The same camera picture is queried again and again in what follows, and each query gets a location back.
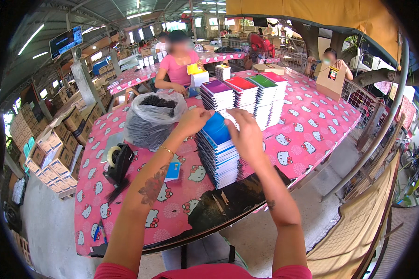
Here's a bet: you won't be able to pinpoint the person's right hand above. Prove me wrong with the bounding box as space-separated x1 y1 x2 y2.
225 108 267 165

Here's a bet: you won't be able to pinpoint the plastic bag of black spirals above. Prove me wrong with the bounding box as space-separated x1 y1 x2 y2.
124 92 188 150

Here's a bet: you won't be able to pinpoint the white box with yellow notebook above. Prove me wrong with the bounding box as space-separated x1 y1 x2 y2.
186 63 210 88

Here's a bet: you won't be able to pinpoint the stack of purple-topped notebooks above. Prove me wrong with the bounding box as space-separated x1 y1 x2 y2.
199 79 237 121

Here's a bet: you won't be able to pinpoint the hanging monitor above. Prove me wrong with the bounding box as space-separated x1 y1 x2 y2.
49 25 84 60

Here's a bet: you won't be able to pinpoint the person's left hand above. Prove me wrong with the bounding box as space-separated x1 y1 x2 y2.
175 106 216 140

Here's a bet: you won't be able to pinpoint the grey metal pole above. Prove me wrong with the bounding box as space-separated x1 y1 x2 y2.
321 35 410 203

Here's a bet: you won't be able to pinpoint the red fan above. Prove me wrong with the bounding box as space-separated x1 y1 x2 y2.
247 32 276 60

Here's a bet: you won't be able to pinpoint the flat cardboard box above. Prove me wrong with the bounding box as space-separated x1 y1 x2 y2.
252 63 286 76

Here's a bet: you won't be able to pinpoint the small blue card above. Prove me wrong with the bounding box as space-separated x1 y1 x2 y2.
165 162 181 183

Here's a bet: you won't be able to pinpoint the blue pen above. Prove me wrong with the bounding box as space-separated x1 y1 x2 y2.
92 220 108 245

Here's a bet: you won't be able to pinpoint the person's legs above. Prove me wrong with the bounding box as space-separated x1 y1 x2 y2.
161 233 248 271

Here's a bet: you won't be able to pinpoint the grey sheet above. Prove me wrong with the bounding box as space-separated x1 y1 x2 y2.
101 132 125 163

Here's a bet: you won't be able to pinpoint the stack of green-topped notebooks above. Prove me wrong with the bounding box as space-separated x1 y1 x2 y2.
246 74 279 131

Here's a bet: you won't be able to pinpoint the yellow tarp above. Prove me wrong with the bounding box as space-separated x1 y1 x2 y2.
226 0 402 67

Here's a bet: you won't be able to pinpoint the bundle of black spirals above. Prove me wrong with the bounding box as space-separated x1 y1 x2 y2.
105 177 130 204

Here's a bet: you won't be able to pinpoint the stack of blue-edged notebooks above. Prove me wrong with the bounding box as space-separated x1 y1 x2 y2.
194 131 242 190

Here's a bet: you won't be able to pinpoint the stack of pink-topped notebooks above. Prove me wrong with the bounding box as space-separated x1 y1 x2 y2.
260 71 289 128

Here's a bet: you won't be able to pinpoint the person's body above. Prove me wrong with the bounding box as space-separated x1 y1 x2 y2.
94 195 313 279

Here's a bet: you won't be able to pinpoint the heap of cardboard cartons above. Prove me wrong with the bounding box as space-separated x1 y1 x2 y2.
9 77 114 201

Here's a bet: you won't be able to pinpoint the table with pink cloth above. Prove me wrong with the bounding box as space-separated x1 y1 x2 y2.
106 50 280 96

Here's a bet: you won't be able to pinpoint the stack of red-topped notebooks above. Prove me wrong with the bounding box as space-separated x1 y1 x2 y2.
224 76 259 116

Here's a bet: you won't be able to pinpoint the blue spiral notebook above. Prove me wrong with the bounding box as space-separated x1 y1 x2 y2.
200 112 234 148

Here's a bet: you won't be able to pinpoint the black tape dispenser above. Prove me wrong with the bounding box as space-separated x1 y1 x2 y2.
103 143 135 186

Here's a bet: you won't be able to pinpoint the brown paper bag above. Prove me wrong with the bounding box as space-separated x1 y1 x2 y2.
315 62 347 102

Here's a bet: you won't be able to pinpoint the tree trunk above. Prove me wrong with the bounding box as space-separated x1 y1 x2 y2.
352 66 419 88

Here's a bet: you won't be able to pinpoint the small stack of notebooks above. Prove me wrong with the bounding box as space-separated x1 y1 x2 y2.
215 64 232 81

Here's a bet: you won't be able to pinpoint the pink cat-print tablecloth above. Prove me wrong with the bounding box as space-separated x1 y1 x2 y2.
73 67 362 257

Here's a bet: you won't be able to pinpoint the woven tan mat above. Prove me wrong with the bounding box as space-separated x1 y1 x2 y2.
305 150 402 279

